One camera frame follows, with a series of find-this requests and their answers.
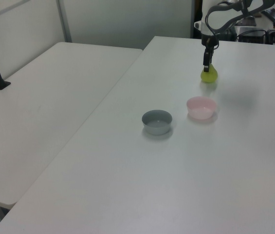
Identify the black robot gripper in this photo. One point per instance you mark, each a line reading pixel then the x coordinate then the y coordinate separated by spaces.
pixel 209 41

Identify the green pear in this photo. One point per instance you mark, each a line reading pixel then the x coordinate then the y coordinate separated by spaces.
pixel 210 77

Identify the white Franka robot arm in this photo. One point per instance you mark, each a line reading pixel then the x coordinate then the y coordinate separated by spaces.
pixel 209 14

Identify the pink plastic bowl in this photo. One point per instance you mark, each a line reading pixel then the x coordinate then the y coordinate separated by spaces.
pixel 201 108

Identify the grey plastic bowl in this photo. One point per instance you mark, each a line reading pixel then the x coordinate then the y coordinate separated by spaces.
pixel 156 123

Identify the black electronics box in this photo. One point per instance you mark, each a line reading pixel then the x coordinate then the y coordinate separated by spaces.
pixel 251 36

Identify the white side table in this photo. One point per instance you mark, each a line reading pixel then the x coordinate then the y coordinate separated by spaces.
pixel 42 109

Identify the grey metal partition post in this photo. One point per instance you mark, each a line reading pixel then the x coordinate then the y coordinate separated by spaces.
pixel 64 20

